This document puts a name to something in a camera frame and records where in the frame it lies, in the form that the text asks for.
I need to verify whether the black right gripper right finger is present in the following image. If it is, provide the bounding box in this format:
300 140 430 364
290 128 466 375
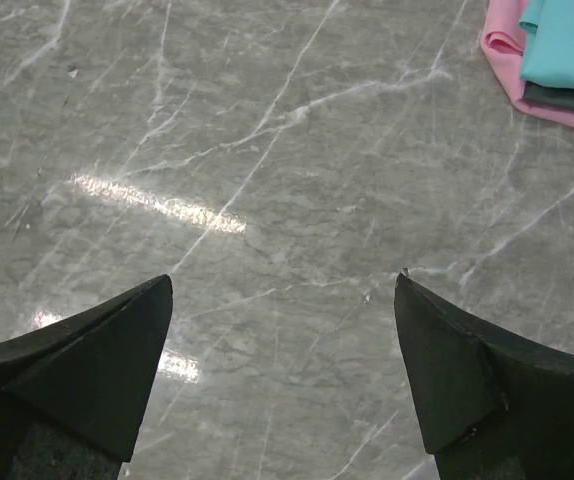
394 274 574 479

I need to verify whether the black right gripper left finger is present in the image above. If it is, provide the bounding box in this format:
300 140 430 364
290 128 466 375
0 274 173 479

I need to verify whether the dark grey folded t shirt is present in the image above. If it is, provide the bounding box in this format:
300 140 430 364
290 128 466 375
523 82 574 112

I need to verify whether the pink folded t shirt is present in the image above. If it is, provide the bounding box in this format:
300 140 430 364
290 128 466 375
480 0 574 128

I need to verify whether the turquoise folded t shirt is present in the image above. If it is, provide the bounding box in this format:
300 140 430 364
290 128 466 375
519 0 574 89

